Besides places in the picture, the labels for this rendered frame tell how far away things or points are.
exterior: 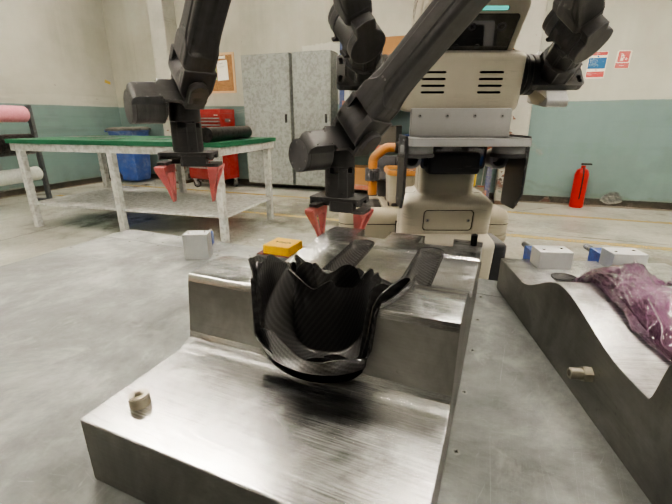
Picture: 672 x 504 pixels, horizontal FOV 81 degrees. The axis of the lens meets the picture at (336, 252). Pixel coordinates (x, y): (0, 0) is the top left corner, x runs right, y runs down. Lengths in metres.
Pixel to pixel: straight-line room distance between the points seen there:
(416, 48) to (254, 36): 6.37
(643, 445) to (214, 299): 0.38
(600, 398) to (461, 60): 0.72
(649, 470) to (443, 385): 0.17
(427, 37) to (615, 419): 0.51
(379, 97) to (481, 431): 0.48
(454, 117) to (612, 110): 5.20
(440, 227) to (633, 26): 5.34
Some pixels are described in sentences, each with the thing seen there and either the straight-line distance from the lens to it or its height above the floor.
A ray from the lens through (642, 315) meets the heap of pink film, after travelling 0.49.
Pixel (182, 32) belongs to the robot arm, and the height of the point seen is 1.21.
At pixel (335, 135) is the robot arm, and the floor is 1.05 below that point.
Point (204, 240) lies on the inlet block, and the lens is 0.85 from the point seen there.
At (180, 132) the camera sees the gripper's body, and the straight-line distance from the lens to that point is 0.82.
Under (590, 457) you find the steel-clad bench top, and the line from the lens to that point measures 0.44.
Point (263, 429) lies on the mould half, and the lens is 0.32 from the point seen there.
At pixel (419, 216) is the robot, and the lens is 0.98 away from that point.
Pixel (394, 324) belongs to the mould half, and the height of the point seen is 0.92.
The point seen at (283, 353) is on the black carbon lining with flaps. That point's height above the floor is 0.89.
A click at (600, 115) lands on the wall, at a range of 6.06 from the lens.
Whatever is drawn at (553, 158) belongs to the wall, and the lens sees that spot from 6.00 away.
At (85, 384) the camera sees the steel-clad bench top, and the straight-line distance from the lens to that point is 0.53.
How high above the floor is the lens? 1.08
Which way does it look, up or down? 19 degrees down
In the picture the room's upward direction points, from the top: straight up
